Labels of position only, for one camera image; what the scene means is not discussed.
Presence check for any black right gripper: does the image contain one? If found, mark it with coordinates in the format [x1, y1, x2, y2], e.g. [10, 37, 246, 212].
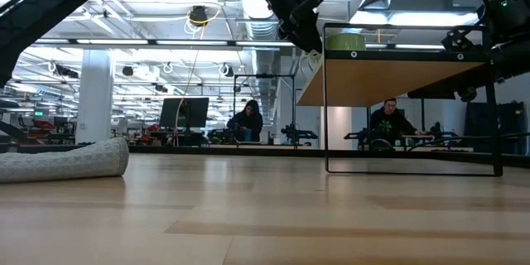
[440, 0, 530, 54]

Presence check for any green and white mug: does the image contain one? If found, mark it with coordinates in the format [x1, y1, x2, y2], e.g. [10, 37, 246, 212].
[325, 32, 368, 52]

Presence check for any black background cabinet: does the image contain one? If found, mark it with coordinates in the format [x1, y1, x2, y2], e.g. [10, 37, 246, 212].
[465, 100, 530, 155]

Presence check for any person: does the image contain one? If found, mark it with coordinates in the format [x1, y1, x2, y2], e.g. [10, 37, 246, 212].
[369, 98, 427, 146]
[226, 99, 265, 143]

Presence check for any dark background monitor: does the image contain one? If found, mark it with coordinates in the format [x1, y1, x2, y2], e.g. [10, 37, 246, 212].
[158, 97, 210, 130]

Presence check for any white square pillar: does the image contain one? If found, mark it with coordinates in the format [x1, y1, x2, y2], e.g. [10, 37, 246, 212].
[75, 48, 116, 146]

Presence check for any grey folded cloth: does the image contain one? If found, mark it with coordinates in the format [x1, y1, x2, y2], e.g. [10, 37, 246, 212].
[0, 137, 131, 185]

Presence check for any wooden shelf with black frame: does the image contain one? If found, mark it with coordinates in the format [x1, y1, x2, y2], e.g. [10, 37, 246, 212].
[296, 23, 504, 177]

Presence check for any black ceiling camera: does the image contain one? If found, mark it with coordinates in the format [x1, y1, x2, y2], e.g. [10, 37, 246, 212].
[188, 4, 210, 27]

